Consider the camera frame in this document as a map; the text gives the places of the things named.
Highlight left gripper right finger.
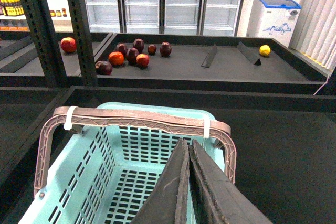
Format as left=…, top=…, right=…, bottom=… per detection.
left=189, top=140, right=271, bottom=223

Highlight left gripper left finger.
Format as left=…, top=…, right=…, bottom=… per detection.
left=131, top=138, right=190, bottom=223

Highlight light teal plastic basket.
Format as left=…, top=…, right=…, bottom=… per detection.
left=20, top=102, right=237, bottom=223

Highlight red apple near orange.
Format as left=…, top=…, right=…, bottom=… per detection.
left=136, top=54, right=150, bottom=68

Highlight dark apple front left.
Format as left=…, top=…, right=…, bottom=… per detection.
left=95, top=61, right=113, bottom=76

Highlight dark red apple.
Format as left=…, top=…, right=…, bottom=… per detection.
left=133, top=38, right=144, bottom=54
left=160, top=41, right=172, bottom=57
left=126, top=48, right=139, bottom=65
left=115, top=44, right=128, bottom=57

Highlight dark red apple right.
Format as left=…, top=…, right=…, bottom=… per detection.
left=160, top=41, right=172, bottom=57

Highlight dark red apple back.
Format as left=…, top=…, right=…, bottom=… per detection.
left=133, top=38, right=144, bottom=54

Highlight dark red apple middle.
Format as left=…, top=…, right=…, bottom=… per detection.
left=115, top=44, right=128, bottom=57

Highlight red apple left tray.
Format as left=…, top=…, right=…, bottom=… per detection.
left=60, top=37, right=77, bottom=53

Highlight near black display tray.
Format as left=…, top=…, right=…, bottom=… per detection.
left=1, top=86, right=335, bottom=223

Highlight black display tray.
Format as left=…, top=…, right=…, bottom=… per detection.
left=1, top=86, right=335, bottom=223
left=94, top=33, right=331, bottom=94

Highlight far black display tray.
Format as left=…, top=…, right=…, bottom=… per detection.
left=94, top=33, right=331, bottom=94

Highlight flat black divider plate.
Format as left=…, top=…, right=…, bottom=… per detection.
left=201, top=44, right=217, bottom=68

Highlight triangular black divider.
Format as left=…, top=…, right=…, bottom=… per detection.
left=237, top=41, right=261, bottom=66

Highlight orange round fruit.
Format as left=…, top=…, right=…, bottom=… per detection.
left=108, top=51, right=124, bottom=66

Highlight small dark red fruit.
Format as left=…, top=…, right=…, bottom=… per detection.
left=147, top=44, right=157, bottom=56

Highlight yellow lemon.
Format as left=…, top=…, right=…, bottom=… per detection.
left=259, top=45, right=271, bottom=57

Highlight white vertical blinds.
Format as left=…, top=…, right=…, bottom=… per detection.
left=290, top=0, right=335, bottom=71

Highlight white blue chest freezer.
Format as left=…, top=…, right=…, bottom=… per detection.
left=246, top=0, right=301, bottom=47

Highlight glass door display fridge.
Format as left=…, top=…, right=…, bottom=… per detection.
left=85, top=0, right=242, bottom=36

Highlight jars on shelf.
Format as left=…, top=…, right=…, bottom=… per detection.
left=49, top=8, right=68, bottom=17

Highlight bottles on shelf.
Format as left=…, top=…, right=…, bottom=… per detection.
left=1, top=0, right=24, bottom=17

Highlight pink thin cable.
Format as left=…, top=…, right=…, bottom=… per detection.
left=313, top=73, right=332, bottom=95

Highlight black post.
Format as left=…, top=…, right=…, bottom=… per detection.
left=2, top=0, right=69, bottom=88
left=67, top=0, right=98, bottom=87

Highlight black post far left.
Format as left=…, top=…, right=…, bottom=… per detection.
left=2, top=0, right=69, bottom=88

